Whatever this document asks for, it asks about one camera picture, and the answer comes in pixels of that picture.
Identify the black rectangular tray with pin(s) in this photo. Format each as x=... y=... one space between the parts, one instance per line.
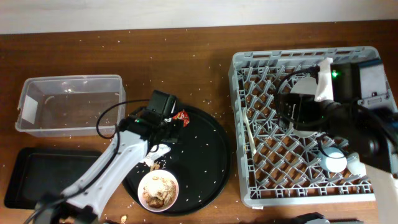
x=38 y=171

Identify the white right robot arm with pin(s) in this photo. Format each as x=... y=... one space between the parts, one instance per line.
x=371 y=132

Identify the white plastic fork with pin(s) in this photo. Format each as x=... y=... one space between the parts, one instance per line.
x=250 y=136

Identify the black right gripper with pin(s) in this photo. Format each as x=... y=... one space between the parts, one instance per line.
x=306 y=104

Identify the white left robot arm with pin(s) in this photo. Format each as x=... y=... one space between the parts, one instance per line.
x=84 y=200

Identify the light blue cup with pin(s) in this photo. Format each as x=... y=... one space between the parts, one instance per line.
x=332 y=160

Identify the red snack wrapper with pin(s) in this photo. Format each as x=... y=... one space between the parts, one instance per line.
x=181 y=119

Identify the round black tray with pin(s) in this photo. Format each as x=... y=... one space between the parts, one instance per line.
x=200 y=161

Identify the small white cup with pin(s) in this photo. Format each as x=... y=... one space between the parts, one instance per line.
x=355 y=166

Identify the white bowl with food scraps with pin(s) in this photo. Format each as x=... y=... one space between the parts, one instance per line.
x=158 y=190

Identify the clear plastic bin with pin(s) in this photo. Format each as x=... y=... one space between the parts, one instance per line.
x=66 y=106

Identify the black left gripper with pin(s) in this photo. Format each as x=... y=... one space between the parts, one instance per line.
x=175 y=127

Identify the peanut on table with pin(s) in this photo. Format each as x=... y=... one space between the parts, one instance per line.
x=123 y=219

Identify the grey plate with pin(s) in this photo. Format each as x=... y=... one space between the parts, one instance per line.
x=308 y=86

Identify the crumpled white tissue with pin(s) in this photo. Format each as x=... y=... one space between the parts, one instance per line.
x=158 y=152

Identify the grey dishwasher rack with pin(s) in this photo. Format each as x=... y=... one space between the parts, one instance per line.
x=285 y=169

